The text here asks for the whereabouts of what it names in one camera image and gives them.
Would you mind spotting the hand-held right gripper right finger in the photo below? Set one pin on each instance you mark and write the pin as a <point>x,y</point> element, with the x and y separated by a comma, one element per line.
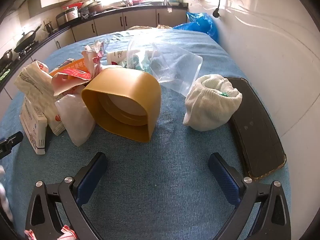
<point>225,180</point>

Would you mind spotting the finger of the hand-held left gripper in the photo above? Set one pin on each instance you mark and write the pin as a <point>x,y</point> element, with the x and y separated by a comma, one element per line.
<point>13,139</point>

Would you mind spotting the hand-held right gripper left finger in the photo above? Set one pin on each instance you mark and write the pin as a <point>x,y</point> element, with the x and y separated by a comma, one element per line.
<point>91,180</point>

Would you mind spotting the white medicine box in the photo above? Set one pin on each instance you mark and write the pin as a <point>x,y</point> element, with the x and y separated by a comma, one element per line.
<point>32,125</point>

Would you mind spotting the white printed paper packet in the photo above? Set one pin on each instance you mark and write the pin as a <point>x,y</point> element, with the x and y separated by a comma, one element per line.
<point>32,85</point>

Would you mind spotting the white sock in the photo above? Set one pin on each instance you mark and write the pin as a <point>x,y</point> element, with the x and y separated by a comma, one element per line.
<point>207,105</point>

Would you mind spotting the orange box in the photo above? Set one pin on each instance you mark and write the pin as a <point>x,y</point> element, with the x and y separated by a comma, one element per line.
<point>72,66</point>

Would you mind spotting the gold plastic lid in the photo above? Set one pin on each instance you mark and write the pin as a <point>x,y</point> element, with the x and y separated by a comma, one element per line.
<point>130,85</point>

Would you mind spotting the clear plastic bag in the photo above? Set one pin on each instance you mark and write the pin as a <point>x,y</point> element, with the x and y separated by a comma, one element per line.
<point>175,65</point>

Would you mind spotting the small white sachet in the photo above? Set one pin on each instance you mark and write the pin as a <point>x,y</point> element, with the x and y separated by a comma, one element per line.
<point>56,123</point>

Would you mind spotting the black phone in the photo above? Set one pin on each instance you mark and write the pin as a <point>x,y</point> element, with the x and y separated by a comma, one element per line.
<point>257,135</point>

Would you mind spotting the white striped cloth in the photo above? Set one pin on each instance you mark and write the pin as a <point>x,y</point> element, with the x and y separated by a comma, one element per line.
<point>4,195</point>

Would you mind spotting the red white crumpled wrapper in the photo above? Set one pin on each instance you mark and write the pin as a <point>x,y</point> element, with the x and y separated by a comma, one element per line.
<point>65,233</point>

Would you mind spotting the white paper bag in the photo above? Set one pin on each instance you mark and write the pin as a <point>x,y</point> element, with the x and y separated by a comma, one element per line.
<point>75,120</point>

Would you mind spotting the blue towel tablecloth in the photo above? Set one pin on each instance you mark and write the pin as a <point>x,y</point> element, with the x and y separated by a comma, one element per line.
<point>155,180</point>

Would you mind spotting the green cloth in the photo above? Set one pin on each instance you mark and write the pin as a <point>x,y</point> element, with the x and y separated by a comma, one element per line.
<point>4,75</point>

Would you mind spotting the black frying pan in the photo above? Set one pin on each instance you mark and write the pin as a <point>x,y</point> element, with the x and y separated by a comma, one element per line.
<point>6,56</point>

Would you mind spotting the red white torn packet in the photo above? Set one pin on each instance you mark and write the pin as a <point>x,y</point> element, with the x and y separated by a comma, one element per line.
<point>72,80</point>

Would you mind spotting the gas stove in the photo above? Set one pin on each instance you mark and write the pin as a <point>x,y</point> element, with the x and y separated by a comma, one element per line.
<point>25,49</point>

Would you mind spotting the black wok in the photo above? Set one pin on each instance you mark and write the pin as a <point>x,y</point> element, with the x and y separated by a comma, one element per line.
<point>26,38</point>

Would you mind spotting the crumpled white pink wrapper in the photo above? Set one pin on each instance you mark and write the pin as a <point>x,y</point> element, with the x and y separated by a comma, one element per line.
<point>93,55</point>

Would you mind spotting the white bottle red label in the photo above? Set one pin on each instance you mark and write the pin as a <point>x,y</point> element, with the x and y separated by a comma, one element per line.
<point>116,56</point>

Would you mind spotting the steel cooker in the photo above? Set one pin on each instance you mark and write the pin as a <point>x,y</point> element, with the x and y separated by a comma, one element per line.
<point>70,15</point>

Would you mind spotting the red plastic basin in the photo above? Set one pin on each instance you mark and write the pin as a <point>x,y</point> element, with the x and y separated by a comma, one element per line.
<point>73,5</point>

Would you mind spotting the grey base cabinets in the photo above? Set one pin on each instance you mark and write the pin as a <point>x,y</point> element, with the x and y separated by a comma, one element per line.
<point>110,25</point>

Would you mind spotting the dark clay pot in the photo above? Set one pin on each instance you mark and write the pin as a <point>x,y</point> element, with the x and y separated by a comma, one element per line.
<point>95,8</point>

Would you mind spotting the blue plastic bag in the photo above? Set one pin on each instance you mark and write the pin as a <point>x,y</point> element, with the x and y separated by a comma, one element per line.
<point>200,25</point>

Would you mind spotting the black kitchen countertop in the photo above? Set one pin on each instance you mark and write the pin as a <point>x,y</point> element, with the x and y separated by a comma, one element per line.
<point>110,12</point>

